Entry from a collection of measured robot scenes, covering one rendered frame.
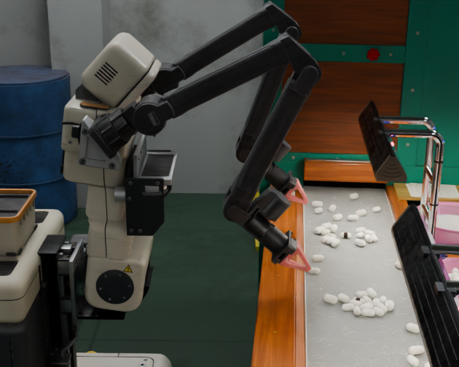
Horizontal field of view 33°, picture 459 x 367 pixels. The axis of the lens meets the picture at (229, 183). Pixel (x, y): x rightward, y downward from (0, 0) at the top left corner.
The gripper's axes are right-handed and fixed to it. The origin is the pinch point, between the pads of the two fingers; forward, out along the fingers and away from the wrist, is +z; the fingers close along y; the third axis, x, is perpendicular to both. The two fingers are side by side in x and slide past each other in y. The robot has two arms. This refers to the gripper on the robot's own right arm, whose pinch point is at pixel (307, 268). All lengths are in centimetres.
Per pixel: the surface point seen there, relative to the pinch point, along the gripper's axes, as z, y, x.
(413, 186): 32, 85, -21
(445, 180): 40, 91, -30
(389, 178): 1.8, 11.9, -29.1
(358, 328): 16.5, -10.8, -0.4
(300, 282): 4.7, 9.8, 7.7
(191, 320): 17, 121, 93
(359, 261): 18.2, 28.3, -2.7
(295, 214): 2, 57, 7
